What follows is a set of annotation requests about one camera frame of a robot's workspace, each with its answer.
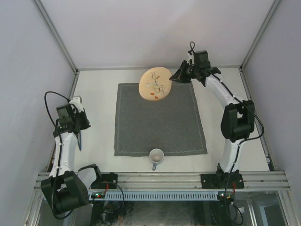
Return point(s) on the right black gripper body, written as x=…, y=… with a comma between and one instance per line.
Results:
x=188, y=72

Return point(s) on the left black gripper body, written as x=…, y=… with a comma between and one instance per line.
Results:
x=80, y=118

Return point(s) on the beige bird pattern plate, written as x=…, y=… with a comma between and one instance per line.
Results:
x=155, y=84

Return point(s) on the grey cloth placemat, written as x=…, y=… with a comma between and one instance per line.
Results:
x=172, y=124

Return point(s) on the white mug blue handle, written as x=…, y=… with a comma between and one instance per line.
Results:
x=156, y=157

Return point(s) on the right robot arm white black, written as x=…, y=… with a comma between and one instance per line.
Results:
x=237, y=121

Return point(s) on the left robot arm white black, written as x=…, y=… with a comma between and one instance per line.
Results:
x=67, y=188

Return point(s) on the blue plastic spoon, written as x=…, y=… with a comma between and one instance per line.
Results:
x=80, y=141

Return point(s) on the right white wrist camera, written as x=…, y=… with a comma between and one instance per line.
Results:
x=190, y=60

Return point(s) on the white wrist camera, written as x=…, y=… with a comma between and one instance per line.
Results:
x=76, y=102
x=190, y=60

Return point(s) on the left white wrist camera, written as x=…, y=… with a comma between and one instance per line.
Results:
x=76, y=102

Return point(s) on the blue slotted cable duct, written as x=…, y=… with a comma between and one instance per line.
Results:
x=154, y=196

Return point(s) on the aluminium front rail frame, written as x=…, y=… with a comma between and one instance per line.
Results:
x=191, y=181

